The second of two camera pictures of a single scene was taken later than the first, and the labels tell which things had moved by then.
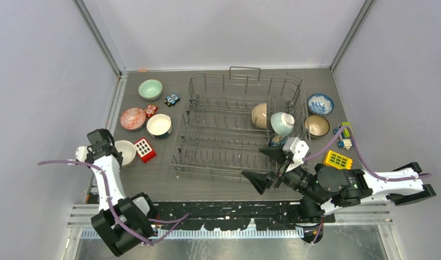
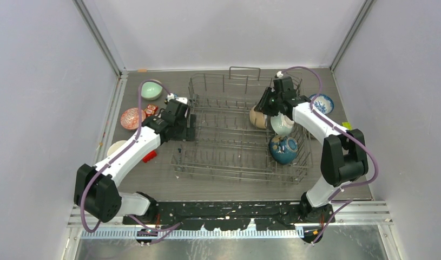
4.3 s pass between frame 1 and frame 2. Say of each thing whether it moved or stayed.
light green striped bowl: stayed
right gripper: moved
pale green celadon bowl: stayed
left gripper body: moved
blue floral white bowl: stayed
